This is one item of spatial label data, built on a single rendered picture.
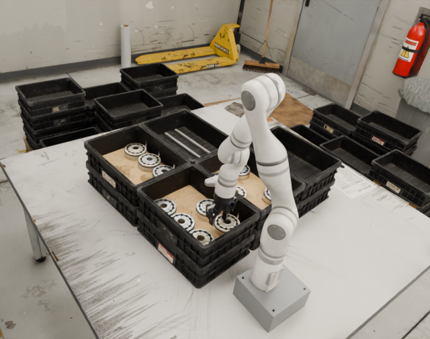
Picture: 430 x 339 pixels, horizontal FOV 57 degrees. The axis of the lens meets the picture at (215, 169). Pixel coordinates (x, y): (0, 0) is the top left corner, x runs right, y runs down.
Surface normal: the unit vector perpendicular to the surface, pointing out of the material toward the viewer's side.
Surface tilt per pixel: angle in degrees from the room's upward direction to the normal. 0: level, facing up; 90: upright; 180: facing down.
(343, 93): 90
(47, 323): 0
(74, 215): 0
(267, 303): 2
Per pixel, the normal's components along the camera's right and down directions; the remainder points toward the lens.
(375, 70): -0.78, 0.29
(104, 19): 0.61, 0.52
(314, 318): 0.11, -0.80
